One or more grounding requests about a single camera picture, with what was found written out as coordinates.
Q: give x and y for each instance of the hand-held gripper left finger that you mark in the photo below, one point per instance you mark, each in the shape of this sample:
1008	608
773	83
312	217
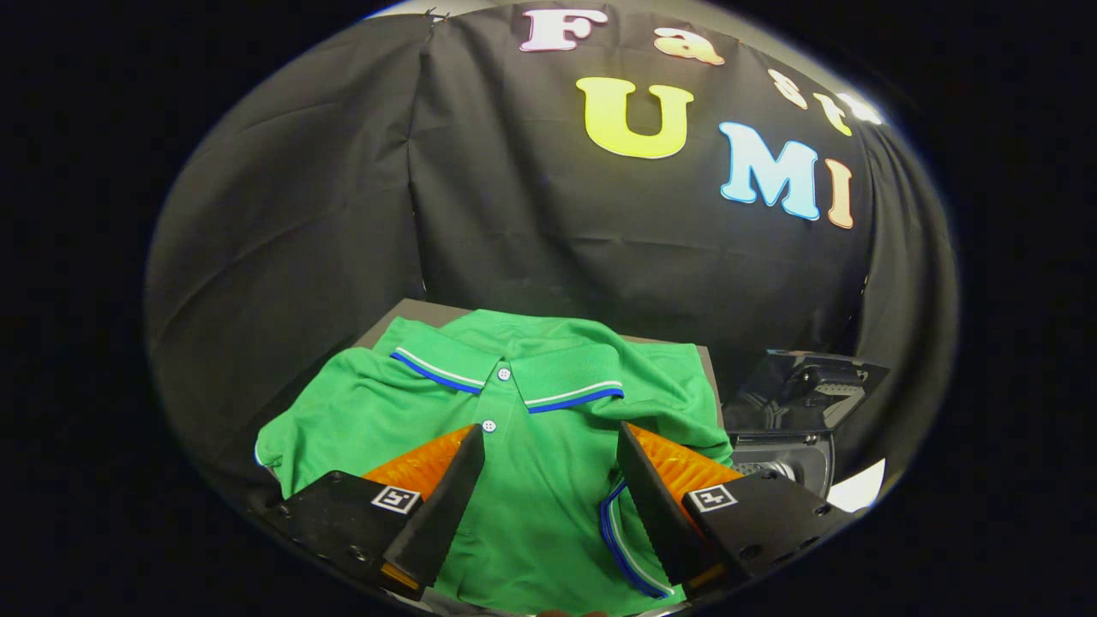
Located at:
441	514

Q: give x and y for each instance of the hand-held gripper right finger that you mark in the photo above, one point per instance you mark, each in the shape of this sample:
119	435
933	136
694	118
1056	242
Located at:
656	514

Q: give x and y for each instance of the green polo shirt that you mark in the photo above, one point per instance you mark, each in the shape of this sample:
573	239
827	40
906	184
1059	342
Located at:
548	480

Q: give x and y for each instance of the white table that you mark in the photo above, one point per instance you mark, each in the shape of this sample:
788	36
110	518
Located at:
857	490

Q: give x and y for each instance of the grey and black cabinet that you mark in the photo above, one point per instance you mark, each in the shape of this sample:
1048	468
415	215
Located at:
420	310

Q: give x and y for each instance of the black backdrop cloth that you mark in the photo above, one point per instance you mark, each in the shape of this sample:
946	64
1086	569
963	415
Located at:
557	240

